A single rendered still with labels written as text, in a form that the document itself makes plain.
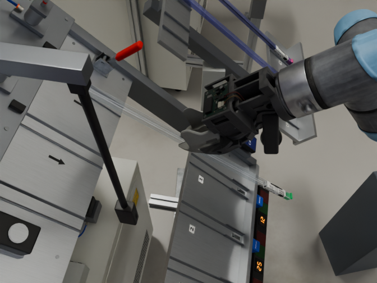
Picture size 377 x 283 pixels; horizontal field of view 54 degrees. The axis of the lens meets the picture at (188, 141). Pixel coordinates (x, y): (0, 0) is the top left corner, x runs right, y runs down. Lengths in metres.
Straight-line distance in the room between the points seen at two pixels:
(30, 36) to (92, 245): 0.56
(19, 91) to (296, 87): 0.37
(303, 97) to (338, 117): 1.54
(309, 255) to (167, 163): 0.74
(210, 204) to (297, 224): 0.94
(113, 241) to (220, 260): 0.30
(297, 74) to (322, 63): 0.03
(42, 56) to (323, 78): 0.35
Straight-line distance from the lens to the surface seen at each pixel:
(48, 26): 0.60
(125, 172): 1.03
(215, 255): 0.78
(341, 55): 0.50
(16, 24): 0.59
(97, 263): 0.96
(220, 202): 0.81
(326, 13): 2.62
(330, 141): 1.94
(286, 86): 0.51
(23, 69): 0.27
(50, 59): 0.26
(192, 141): 0.61
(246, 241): 0.84
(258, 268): 0.90
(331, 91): 0.50
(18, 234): 0.51
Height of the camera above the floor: 1.52
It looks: 57 degrees down
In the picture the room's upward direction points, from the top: straight up
